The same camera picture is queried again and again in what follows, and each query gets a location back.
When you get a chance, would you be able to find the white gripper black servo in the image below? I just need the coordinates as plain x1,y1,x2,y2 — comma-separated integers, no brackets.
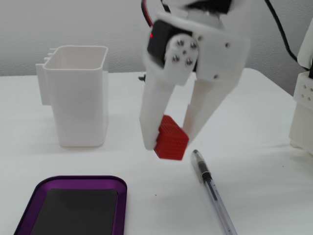
146,11,250,143

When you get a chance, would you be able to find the white moving gripper finger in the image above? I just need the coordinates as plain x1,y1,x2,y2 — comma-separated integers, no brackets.
139,36,200,150

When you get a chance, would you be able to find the red studded cube block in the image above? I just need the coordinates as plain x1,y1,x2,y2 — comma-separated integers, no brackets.
153,115,190,161

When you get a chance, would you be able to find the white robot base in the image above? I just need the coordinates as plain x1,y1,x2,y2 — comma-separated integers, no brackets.
288,70,313,157

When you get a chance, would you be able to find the clear ballpoint pen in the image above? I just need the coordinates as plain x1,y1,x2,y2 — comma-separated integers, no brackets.
190,149,238,235

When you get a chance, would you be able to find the white plastic cup container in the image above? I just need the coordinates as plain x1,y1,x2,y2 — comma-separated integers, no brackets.
35,45,109,147

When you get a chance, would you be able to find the purple tray with black mat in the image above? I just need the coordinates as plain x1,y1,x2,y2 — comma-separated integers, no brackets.
13,175,128,235

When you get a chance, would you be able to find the black foam pad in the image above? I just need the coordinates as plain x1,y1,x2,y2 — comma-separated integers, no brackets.
30,188,118,235

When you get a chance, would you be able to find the red white black servo cable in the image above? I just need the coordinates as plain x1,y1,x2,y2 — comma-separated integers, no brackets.
140,0,155,27

